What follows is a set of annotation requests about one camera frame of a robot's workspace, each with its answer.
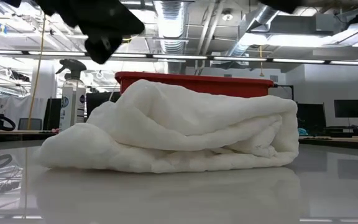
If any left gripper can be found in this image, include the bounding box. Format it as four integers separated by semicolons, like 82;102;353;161
35;0;146;65

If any white knitted garment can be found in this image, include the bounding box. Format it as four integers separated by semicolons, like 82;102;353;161
37;79;300;174

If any red plastic laundry bin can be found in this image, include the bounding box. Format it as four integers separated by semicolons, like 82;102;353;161
114;71;275;99

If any black monitor behind bottle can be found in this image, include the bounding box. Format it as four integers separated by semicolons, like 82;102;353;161
86;91;121;119

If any clear spray bottle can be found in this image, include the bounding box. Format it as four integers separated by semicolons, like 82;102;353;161
55;58;87;133

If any white draped sheet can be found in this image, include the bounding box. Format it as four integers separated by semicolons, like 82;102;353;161
0;94;33;130

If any grey chair back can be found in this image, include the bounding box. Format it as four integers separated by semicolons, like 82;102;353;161
17;118;44;131

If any long ceiling light strip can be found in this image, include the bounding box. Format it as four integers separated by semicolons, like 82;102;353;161
0;49;358;67

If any large black monitor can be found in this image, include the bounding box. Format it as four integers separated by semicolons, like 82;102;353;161
296;102;326;134

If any small black monitor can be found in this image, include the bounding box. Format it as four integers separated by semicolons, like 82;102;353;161
334;99;358;119

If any wide silver ventilation duct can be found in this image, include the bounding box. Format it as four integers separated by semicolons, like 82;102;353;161
153;0;188;75

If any yellow hanging rope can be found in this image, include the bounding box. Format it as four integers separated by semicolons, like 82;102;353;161
25;14;48;130

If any slanted silver ventilation duct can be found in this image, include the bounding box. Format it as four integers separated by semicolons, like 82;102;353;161
227;4;281;58

